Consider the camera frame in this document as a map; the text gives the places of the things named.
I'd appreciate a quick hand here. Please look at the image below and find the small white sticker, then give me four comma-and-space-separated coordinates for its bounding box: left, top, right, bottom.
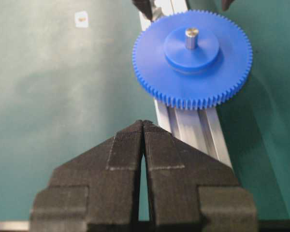
74, 11, 88, 28

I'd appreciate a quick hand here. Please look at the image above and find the tall steel shaft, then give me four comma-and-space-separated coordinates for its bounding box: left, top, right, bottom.
185, 27, 199, 50

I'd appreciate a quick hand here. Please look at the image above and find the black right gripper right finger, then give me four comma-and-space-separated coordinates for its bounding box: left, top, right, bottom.
143, 121, 258, 232

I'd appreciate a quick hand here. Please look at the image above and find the long aluminium extrusion rail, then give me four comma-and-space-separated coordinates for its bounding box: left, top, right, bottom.
150, 0, 232, 166

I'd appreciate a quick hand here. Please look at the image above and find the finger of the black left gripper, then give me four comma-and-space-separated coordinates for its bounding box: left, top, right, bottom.
132, 0, 156, 20
221, 0, 233, 11

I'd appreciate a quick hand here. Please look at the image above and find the large blue plastic gear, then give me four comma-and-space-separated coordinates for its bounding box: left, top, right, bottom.
132, 10, 253, 110

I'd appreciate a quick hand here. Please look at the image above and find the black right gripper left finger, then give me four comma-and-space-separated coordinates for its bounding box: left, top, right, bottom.
29, 120, 143, 232

